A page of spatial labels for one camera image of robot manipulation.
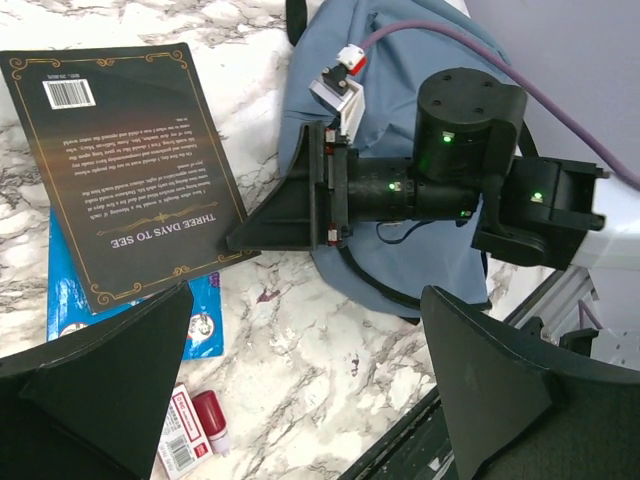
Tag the aluminium rail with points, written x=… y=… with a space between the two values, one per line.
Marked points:
x=564 y=302

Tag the blue backpack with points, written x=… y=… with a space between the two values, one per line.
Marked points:
x=437 y=254

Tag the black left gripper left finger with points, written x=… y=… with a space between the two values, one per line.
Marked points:
x=92 y=404

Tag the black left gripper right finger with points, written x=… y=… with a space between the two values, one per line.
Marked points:
x=517 y=407

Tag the black paperback book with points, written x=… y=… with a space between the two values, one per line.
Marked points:
x=132 y=164

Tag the black mounting base plate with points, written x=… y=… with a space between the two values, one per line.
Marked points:
x=416 y=447

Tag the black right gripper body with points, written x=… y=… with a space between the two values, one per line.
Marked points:
x=467 y=126

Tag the red white glue stick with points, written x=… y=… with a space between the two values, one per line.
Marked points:
x=213 y=421

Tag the red white staples box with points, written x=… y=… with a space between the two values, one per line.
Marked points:
x=183 y=445

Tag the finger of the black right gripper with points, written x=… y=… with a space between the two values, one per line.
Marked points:
x=287 y=219

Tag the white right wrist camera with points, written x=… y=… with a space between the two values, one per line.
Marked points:
x=338 y=92

